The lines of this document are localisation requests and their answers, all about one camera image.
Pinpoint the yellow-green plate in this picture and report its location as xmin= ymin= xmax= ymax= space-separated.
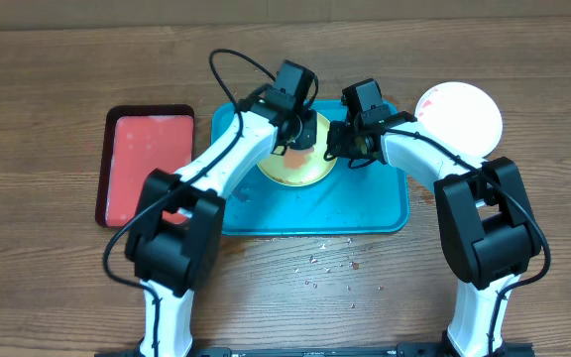
xmin=258 ymin=113 xmax=337 ymax=186

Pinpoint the white plate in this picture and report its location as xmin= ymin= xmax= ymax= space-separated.
xmin=414 ymin=81 xmax=504 ymax=157

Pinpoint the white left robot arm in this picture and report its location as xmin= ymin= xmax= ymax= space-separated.
xmin=122 ymin=101 xmax=317 ymax=356

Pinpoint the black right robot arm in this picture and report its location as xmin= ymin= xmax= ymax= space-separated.
xmin=325 ymin=121 xmax=551 ymax=356

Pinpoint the black tray with red water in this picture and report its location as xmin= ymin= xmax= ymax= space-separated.
xmin=94 ymin=104 xmax=194 ymax=227

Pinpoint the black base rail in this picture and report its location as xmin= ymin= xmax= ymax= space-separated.
xmin=94 ymin=342 xmax=535 ymax=357

